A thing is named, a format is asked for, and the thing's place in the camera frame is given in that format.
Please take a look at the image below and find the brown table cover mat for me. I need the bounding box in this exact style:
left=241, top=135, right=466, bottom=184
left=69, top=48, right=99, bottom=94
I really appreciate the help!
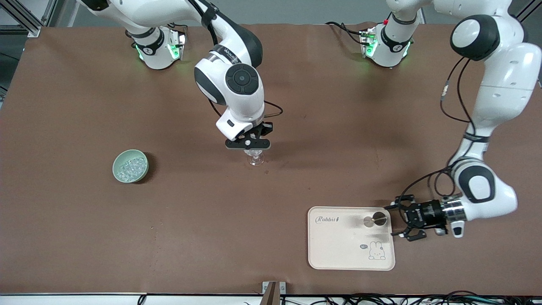
left=0, top=23, right=542, bottom=296

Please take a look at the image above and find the silver base connector panel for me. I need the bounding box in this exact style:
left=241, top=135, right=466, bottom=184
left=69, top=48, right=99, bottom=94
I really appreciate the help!
left=169, top=32, right=187, bottom=61
left=360, top=28, right=378, bottom=58

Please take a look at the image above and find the black floor cable bundle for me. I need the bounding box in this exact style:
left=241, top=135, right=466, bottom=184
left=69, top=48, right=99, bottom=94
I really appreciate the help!
left=279, top=290, right=542, bottom=305

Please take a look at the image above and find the pale green bowl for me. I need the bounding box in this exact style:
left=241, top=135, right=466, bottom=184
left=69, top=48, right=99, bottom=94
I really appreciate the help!
left=112, top=149, right=149, bottom=184

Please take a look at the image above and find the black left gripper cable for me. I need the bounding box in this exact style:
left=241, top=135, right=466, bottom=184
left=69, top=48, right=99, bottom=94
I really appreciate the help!
left=401, top=57, right=475, bottom=203

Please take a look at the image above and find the black arm base cable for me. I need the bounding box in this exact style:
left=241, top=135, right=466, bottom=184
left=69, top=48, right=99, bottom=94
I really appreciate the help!
left=325, top=21, right=369, bottom=45
left=159, top=21, right=188, bottom=43

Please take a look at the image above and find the clear stemmed wine glass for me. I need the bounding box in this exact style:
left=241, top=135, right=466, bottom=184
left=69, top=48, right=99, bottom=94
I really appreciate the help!
left=245, top=148, right=265, bottom=166

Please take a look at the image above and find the clear ice cube pile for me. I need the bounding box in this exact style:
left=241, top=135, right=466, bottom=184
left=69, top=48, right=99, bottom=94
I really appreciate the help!
left=118, top=158, right=147, bottom=180

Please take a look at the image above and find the steel double cone jigger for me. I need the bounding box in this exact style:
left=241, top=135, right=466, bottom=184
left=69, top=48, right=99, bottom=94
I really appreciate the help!
left=363, top=211, right=388, bottom=228

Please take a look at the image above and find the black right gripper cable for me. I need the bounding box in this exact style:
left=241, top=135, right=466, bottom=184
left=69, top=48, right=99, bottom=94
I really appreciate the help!
left=186, top=0, right=283, bottom=119

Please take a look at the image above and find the silver aluminium mount bracket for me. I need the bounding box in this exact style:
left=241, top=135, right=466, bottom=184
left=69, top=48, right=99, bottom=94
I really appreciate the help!
left=262, top=281, right=287, bottom=305

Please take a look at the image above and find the cream rabbit print tray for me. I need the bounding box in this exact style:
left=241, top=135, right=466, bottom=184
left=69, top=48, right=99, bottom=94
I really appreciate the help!
left=307, top=206, right=396, bottom=271

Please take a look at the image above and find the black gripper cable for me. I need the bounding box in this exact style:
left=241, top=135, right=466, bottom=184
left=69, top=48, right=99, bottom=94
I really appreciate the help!
left=186, top=0, right=283, bottom=119
left=401, top=57, right=475, bottom=203

